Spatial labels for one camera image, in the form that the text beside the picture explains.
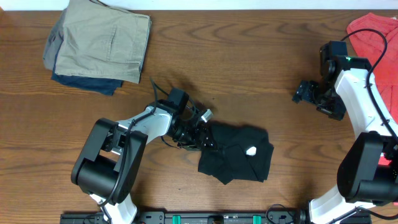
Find black t-shirt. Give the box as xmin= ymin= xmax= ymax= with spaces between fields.
xmin=198 ymin=123 xmax=274 ymax=185

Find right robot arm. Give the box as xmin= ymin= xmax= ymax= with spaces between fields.
xmin=293 ymin=55 xmax=397 ymax=223

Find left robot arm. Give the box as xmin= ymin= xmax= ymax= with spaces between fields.
xmin=71 ymin=100 xmax=215 ymax=223

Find red t-shirt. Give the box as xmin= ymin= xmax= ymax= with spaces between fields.
xmin=346 ymin=12 xmax=398 ymax=166

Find folded navy blue garment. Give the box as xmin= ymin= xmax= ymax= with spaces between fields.
xmin=44 ymin=59 xmax=123 ymax=96

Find folded khaki pants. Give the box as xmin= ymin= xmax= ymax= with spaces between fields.
xmin=55 ymin=0 xmax=152 ymax=83

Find folded grey garment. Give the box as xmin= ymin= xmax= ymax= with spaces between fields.
xmin=43 ymin=9 xmax=67 ymax=70

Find left black cable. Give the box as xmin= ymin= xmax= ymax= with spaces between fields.
xmin=98 ymin=77 xmax=200 ymax=224

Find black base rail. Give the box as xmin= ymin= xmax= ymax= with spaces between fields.
xmin=60 ymin=210 xmax=372 ymax=224

